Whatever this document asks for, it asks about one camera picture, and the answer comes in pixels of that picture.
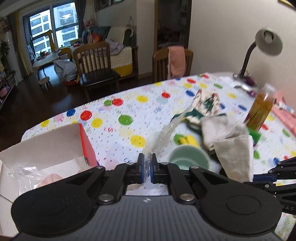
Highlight clear plastic bag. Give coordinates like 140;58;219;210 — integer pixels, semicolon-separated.
144;108;193;183

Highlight green ceramic bowl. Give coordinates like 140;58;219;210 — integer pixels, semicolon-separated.
168;145;211;171

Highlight potted green plant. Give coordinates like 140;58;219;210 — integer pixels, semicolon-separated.
0;40;11;66

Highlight yellow giraffe toy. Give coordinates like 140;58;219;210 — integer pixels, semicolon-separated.
44;29;58;54

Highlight purple small item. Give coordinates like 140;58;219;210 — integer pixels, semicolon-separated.
244;75;258;87

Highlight grey desk lamp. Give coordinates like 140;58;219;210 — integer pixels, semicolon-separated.
232;28;284;82

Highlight lavender cloth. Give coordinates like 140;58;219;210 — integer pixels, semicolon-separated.
107;40;125;55

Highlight printed cloth bag green straps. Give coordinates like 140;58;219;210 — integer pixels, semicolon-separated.
170;89;228;127

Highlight wooden chair black seat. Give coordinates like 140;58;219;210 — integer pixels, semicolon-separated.
73;42;121;103

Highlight small yellow chair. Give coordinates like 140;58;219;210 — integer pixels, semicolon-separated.
58;47;71;61

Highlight grey fabric bag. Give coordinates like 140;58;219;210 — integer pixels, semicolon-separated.
54;59;78;80

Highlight polka dot tablecloth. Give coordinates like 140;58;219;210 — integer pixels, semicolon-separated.
21;72;296;241

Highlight grey fluffy cloth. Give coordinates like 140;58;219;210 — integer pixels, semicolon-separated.
201;117;250;150

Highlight pink sheet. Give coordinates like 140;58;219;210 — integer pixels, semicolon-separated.
270;90;296;138

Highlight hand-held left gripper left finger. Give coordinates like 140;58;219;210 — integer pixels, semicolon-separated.
66;153;146;205

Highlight white tower air conditioner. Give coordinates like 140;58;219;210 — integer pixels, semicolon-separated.
4;31;17;73

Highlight white round coffee table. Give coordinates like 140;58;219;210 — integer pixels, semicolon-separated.
32;50;62;70

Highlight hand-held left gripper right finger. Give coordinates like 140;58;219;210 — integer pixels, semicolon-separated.
151;153;230;202

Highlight red printed cushion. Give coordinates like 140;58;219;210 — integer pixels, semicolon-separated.
87;34;102;44

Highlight small round stool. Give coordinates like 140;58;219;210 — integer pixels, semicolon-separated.
37;77;53;91

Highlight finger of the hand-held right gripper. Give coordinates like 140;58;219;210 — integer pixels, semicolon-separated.
253;156;296;183
244;181;296;198

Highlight pink towel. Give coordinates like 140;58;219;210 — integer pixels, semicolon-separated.
167;46;186;80

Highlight crumpled clear plastic wrap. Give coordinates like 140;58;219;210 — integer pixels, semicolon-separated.
8;162;50;195

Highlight sofa with cream cover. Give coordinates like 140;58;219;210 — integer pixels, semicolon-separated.
82;26;139;78

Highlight large window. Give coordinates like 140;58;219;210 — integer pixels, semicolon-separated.
22;2;80;61

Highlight red cardboard box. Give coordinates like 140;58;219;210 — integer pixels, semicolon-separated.
0;123;99;202

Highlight beige cloth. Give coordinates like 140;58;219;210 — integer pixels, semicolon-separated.
213;135;255;183

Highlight grey yellow-edged curtain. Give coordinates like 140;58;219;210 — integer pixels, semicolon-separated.
8;10;31;78

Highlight orange drink bottle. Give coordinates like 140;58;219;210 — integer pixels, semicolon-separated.
243;83;278;133

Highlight pink soft item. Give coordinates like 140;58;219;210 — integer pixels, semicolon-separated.
36;174;64;189

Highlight low dark media cabinet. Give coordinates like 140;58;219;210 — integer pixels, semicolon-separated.
0;69;18;110

